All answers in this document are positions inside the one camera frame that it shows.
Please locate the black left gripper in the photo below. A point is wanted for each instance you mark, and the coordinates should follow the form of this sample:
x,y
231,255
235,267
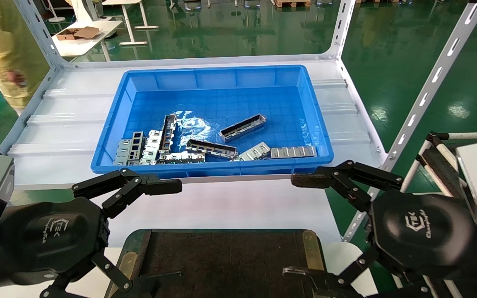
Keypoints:
x,y
52,236

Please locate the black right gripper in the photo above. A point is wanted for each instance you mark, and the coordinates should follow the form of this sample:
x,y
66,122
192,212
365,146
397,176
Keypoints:
x,y
420,231

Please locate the long metal channel part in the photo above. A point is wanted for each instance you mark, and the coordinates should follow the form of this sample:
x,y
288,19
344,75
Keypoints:
x,y
167,134
211,149
242,127
182,157

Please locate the black felt-lined container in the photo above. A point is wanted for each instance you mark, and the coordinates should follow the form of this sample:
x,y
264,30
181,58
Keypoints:
x,y
222,256

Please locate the white metal shelf rack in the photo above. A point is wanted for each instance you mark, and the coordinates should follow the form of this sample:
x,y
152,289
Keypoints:
x,y
68,124

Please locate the large blue plastic bin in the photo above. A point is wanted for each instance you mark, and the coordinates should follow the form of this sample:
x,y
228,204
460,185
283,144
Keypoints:
x,y
222,99

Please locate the white table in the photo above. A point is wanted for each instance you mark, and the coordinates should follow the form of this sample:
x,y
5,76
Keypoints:
x,y
85,45

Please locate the open cardboard box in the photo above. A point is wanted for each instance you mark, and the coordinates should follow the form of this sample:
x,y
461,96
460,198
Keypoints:
x,y
87,32

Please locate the white desk with legs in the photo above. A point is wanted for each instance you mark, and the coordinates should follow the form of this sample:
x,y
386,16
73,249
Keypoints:
x,y
127,25

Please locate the white floor stand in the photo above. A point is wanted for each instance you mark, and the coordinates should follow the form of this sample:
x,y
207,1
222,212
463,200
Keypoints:
x,y
56,18

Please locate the wooden pallet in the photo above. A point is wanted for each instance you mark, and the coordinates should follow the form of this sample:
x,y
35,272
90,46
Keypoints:
x,y
292,3

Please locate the metal bracket with square holes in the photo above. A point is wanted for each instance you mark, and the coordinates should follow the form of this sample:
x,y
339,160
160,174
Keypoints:
x,y
130,150

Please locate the metal bracket with tabs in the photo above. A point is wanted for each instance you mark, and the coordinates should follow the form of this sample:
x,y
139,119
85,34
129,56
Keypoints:
x,y
151,147
293,152
254,152

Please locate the white tube frame cart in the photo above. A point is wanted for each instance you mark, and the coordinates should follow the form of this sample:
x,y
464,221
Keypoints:
x,y
474,135

